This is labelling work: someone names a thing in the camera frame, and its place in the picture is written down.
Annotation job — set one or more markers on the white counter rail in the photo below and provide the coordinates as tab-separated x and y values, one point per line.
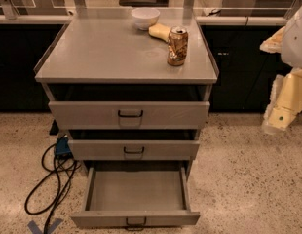
248	21

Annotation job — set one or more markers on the yellow sponge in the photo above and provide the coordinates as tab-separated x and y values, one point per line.
159	31

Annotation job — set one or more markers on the top grey drawer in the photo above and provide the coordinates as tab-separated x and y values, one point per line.
107	106

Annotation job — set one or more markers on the middle grey drawer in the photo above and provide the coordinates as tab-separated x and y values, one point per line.
133	144

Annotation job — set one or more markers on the orange soda can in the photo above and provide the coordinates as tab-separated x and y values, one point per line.
177	45

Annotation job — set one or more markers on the grey drawer cabinet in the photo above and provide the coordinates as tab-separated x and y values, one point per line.
102	47

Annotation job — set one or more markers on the grey drawer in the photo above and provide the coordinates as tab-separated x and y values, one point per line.
133	144
107	106
136	195

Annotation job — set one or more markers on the bottom grey drawer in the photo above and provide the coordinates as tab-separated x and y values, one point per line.
136	195

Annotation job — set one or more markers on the blue power box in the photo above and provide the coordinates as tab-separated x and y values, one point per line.
62	148

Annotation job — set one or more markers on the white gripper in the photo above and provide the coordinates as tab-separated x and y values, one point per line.
295	46

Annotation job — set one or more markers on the white bowl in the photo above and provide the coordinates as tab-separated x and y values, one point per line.
144	17

